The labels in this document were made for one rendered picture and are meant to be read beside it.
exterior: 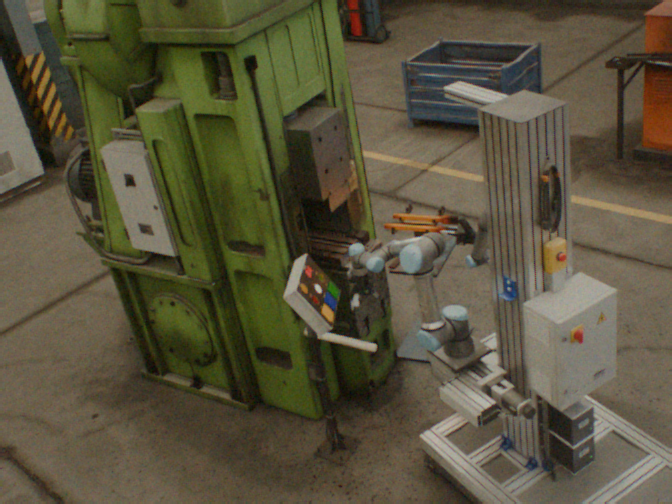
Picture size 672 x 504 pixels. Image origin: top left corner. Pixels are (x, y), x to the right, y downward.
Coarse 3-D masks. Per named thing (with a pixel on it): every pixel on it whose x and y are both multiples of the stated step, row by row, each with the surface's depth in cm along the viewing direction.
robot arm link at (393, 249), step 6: (426, 234) 364; (432, 234) 355; (438, 234) 357; (396, 240) 395; (408, 240) 377; (414, 240) 371; (438, 240) 353; (444, 240) 357; (384, 246) 391; (390, 246) 388; (396, 246) 383; (402, 246) 378; (444, 246) 355; (384, 252) 388; (390, 252) 388; (396, 252) 383; (390, 258) 390
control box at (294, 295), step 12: (300, 264) 405; (312, 264) 411; (300, 276) 394; (312, 276) 404; (324, 276) 415; (288, 288) 391; (300, 288) 388; (312, 288) 398; (324, 288) 408; (288, 300) 387; (300, 300) 386; (312, 300) 391; (336, 300) 412; (300, 312) 390; (312, 312) 389; (312, 324) 393; (324, 324) 392
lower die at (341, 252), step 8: (312, 232) 474; (312, 240) 464; (336, 240) 460; (344, 240) 459; (352, 240) 458; (320, 248) 457; (328, 248) 455; (336, 248) 454; (344, 248) 452; (312, 256) 456; (320, 256) 452; (328, 256) 449; (336, 256) 448; (344, 256) 449; (336, 264) 449; (344, 264) 450
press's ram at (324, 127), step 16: (304, 112) 426; (320, 112) 422; (336, 112) 420; (288, 128) 410; (304, 128) 406; (320, 128) 410; (336, 128) 423; (304, 144) 409; (320, 144) 412; (336, 144) 425; (304, 160) 414; (320, 160) 414; (336, 160) 427; (304, 176) 420; (320, 176) 417; (336, 176) 429; (304, 192) 426; (320, 192) 420
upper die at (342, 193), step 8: (344, 184) 437; (336, 192) 432; (344, 192) 438; (304, 200) 436; (312, 200) 433; (328, 200) 427; (336, 200) 433; (344, 200) 440; (312, 208) 436; (320, 208) 433; (328, 208) 430
